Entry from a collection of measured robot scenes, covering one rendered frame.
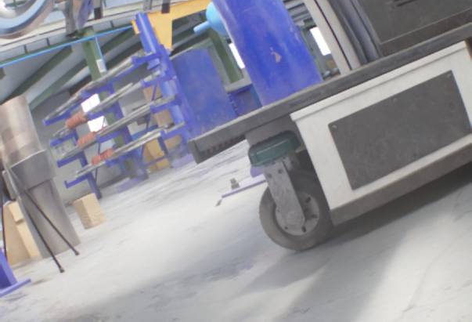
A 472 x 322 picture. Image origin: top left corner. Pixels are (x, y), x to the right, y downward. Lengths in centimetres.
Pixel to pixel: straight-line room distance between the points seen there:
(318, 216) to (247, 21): 186
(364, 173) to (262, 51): 195
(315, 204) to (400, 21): 47
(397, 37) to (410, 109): 16
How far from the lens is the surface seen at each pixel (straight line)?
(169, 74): 1040
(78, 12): 203
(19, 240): 481
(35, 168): 413
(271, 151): 145
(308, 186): 147
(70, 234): 421
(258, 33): 322
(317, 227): 149
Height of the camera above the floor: 33
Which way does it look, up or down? 2 degrees down
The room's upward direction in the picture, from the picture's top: 24 degrees counter-clockwise
